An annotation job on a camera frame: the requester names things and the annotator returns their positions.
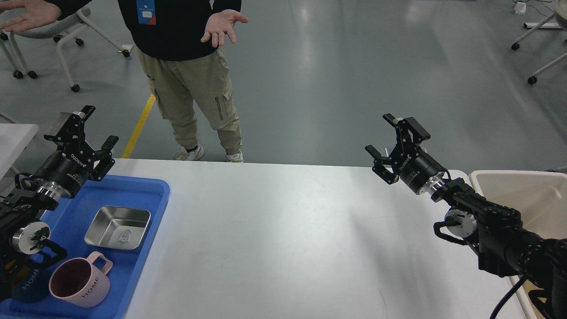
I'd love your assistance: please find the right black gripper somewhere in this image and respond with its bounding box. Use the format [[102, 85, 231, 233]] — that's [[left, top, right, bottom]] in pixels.
[[365, 113, 446, 195]]

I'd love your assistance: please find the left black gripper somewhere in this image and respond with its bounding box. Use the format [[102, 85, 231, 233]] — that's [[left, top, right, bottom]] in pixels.
[[35, 105, 119, 198]]

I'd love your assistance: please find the square stainless steel dish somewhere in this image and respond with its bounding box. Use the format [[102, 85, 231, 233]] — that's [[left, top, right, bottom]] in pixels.
[[84, 206, 151, 250]]

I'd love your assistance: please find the pink HOME mug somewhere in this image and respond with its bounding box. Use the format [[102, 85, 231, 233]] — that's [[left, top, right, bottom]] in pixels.
[[48, 252, 113, 307]]

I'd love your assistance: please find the dark teal HOME mug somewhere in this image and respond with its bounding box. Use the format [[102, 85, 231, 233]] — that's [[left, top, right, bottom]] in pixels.
[[12, 269, 51, 303]]

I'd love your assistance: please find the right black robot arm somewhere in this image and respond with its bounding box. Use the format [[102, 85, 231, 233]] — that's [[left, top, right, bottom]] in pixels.
[[365, 113, 567, 319]]

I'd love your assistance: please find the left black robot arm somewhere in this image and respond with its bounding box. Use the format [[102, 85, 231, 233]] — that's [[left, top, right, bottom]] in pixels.
[[0, 105, 119, 300]]

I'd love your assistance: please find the person's right hand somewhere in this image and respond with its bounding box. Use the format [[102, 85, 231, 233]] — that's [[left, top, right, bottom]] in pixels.
[[0, 0, 62, 33]]

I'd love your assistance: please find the person's left hand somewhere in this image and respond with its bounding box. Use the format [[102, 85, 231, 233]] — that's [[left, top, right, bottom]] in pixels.
[[200, 9, 249, 48]]

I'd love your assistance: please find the white side table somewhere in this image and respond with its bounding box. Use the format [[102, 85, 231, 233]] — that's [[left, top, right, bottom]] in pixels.
[[0, 123, 39, 178]]

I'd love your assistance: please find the grey office chair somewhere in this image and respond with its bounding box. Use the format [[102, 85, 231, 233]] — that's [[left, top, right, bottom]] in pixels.
[[1, 7, 133, 93]]

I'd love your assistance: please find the blue ID badge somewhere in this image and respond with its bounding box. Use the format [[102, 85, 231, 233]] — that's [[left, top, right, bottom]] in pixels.
[[136, 0, 156, 25]]

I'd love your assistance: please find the white plastic bin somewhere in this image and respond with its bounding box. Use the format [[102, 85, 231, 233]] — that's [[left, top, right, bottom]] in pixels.
[[469, 170, 567, 319]]

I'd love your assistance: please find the white chair base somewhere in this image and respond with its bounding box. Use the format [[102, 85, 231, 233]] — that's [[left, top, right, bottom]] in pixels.
[[510, 0, 566, 86]]

